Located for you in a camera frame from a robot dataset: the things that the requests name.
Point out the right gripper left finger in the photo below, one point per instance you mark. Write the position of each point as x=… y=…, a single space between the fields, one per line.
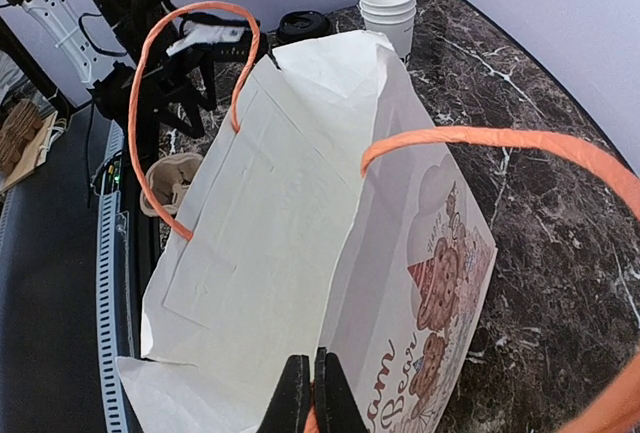
x=291 y=401

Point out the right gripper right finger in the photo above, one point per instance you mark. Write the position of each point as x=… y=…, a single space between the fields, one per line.
x=335 y=407

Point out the white paper takeout bag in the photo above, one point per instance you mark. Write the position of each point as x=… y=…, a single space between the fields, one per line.
x=328 y=212

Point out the brown cardboard cup carrier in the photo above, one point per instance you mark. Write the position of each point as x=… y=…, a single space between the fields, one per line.
x=171 y=177

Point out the single white paper cup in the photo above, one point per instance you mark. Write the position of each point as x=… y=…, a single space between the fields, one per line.
x=286 y=37

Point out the black cup lid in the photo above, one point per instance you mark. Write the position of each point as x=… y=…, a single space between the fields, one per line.
x=305 y=20

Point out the stack of white paper cups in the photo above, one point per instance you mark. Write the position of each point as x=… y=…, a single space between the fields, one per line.
x=395 y=19

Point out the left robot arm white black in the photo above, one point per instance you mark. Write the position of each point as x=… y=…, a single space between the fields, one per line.
x=104 y=39

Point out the white slotted cable duct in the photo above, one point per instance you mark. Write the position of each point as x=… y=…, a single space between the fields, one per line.
x=106 y=318

